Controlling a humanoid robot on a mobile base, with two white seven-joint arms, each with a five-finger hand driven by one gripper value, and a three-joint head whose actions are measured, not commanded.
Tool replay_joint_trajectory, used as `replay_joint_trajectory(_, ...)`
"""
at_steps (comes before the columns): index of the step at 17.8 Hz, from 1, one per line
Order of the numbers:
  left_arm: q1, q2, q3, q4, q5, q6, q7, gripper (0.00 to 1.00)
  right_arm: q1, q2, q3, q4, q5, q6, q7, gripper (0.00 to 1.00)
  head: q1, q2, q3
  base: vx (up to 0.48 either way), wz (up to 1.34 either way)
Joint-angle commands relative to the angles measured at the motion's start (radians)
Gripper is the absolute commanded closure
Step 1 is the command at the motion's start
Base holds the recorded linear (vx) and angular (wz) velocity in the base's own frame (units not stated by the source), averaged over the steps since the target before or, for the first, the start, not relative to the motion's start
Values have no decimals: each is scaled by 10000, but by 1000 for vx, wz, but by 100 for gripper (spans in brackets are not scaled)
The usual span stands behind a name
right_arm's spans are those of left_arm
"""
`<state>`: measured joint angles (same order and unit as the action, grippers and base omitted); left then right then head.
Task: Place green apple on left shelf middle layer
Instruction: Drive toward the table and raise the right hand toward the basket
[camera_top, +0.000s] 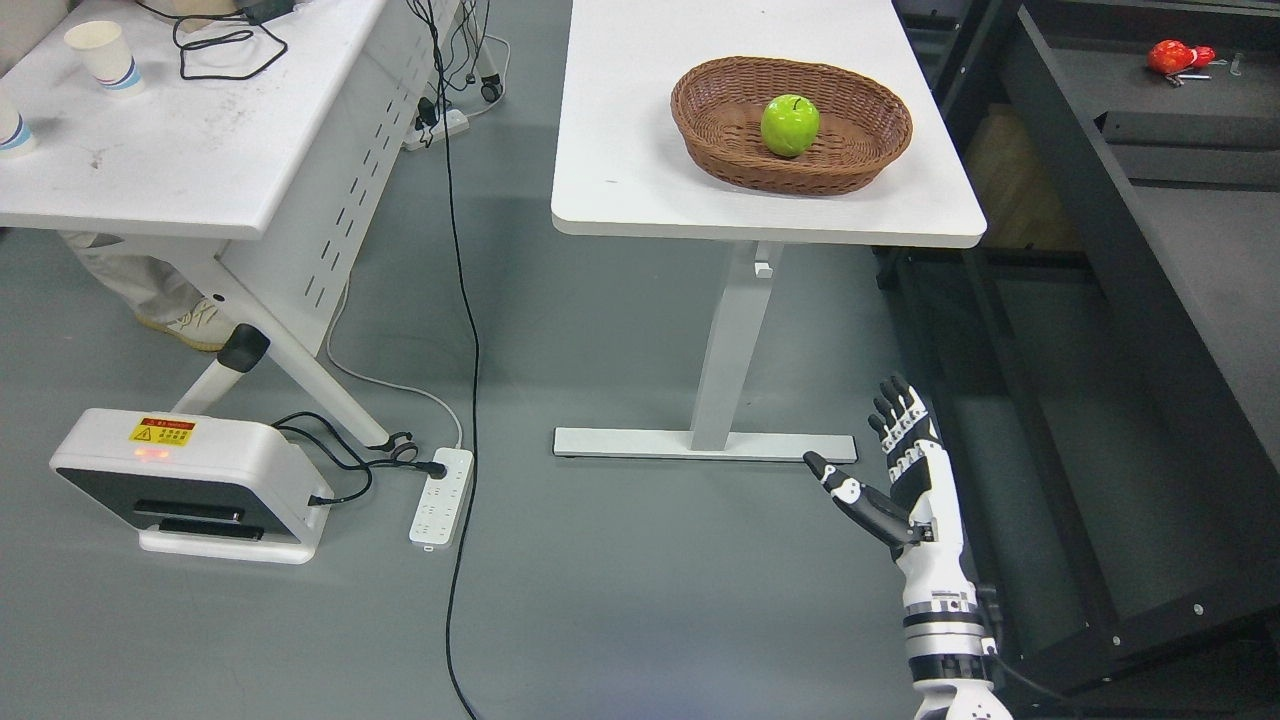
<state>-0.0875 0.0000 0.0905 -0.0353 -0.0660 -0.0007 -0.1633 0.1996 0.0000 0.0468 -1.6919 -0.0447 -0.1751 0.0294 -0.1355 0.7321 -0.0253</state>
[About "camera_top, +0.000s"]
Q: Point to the white robot forearm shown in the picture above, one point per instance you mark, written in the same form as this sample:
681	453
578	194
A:
948	646

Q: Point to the white power strip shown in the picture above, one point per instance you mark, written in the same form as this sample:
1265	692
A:
438	511
422	136

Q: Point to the brown wicker basket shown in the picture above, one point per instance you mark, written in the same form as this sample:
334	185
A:
717	107

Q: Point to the person's leg and shoe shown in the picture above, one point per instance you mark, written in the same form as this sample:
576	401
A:
159	296

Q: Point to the white box device with label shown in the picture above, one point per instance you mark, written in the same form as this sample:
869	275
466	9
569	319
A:
221	488

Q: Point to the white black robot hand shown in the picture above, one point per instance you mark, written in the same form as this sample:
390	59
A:
919	519

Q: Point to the black metal shelf unit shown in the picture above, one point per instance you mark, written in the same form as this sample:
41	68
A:
1104	362

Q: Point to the white standing desk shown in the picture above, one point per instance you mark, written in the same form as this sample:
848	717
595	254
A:
623	170

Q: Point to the white paper cup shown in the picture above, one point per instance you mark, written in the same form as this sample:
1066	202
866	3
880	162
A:
101	46

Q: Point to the paper cup at edge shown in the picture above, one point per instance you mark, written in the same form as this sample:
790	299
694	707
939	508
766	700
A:
17	137

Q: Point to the red toy fruit on shelf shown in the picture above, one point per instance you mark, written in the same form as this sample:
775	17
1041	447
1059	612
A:
1172	56

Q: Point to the white perforated-panel table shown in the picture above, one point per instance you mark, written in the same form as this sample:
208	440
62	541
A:
260	192

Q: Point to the far white power strip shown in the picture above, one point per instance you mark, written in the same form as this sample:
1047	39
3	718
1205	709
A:
422	136

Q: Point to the green apple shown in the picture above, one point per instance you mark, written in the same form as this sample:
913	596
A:
789	125

